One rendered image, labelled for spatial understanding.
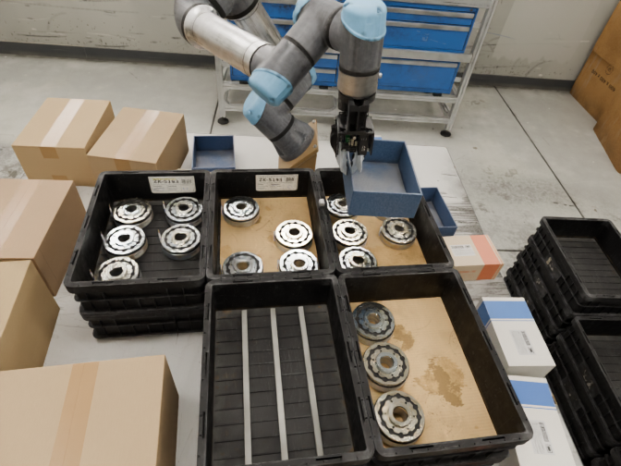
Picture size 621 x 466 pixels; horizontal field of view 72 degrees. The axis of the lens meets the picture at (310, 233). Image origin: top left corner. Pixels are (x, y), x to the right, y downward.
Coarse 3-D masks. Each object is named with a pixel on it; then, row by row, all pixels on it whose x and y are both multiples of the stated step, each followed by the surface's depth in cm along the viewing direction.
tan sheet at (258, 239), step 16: (272, 208) 127; (288, 208) 128; (304, 208) 129; (224, 224) 121; (256, 224) 122; (272, 224) 123; (224, 240) 117; (240, 240) 117; (256, 240) 118; (272, 240) 118; (224, 256) 113; (272, 256) 114
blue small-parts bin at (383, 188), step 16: (384, 144) 104; (400, 144) 104; (368, 160) 107; (384, 160) 107; (400, 160) 106; (352, 176) 92; (368, 176) 103; (384, 176) 104; (400, 176) 105; (416, 176) 94; (352, 192) 89; (368, 192) 89; (384, 192) 89; (400, 192) 90; (416, 192) 93; (352, 208) 92; (368, 208) 92; (384, 208) 92; (400, 208) 93; (416, 208) 93
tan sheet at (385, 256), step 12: (360, 216) 128; (372, 216) 128; (372, 228) 125; (372, 240) 121; (372, 252) 118; (384, 252) 119; (396, 252) 119; (408, 252) 119; (420, 252) 120; (384, 264) 116; (396, 264) 116
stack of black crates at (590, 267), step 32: (544, 224) 169; (576, 224) 174; (608, 224) 173; (544, 256) 170; (576, 256) 172; (608, 256) 172; (512, 288) 192; (544, 288) 168; (576, 288) 152; (608, 288) 161; (544, 320) 168
